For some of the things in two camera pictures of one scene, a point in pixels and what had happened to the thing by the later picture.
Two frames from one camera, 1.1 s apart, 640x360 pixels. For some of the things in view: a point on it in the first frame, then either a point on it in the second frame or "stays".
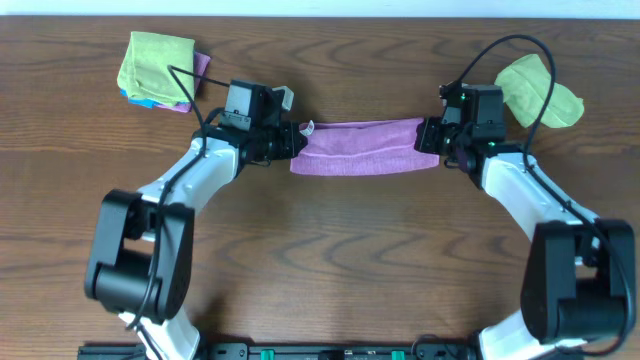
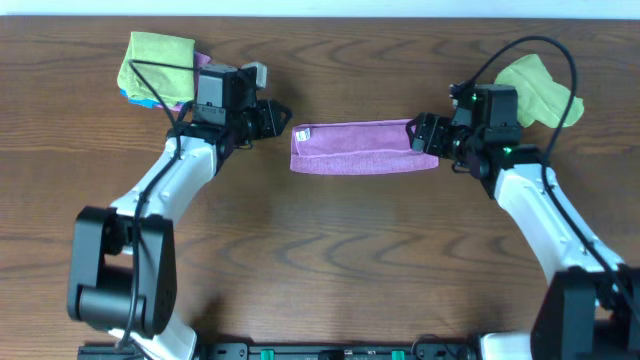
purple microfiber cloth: x=360 y=147 stays
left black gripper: x=293 y=140 → x=270 y=118
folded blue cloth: x=143 y=102 stays
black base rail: x=287 y=351 stays
